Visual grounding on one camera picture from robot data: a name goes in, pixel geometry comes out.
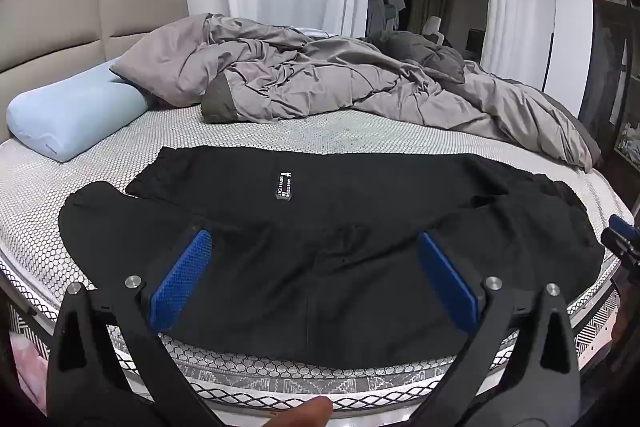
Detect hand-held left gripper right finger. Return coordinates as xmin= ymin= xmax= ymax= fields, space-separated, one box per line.
xmin=407 ymin=232 xmax=583 ymax=427

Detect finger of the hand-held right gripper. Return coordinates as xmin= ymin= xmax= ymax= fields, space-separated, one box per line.
xmin=602 ymin=214 xmax=640 ymax=268

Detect hanging clothes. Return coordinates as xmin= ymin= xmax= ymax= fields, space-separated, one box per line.
xmin=367 ymin=0 xmax=406 ymax=32

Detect white patterned mattress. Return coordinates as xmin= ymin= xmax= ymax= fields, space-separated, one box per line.
xmin=0 ymin=104 xmax=636 ymax=413

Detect white office chair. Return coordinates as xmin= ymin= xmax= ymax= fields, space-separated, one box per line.
xmin=422 ymin=17 xmax=446 ymax=45

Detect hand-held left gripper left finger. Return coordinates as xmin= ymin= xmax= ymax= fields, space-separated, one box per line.
xmin=47 ymin=229 xmax=226 ymax=427

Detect white wardrobe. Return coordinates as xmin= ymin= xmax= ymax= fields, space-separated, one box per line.
xmin=542 ymin=0 xmax=596 ymax=120

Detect black pants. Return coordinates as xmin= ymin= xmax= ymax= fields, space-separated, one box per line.
xmin=57 ymin=146 xmax=606 ymax=370

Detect beige padded headboard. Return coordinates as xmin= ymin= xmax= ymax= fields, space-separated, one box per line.
xmin=0 ymin=0 xmax=190 ymax=142

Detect light blue pillow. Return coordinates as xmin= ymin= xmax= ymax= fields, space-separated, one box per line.
xmin=6 ymin=59 xmax=151 ymax=162

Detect person's left hand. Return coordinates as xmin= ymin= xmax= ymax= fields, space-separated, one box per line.
xmin=287 ymin=397 xmax=332 ymax=427

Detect grey duvet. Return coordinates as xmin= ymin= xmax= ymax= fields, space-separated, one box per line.
xmin=109 ymin=13 xmax=602 ymax=172

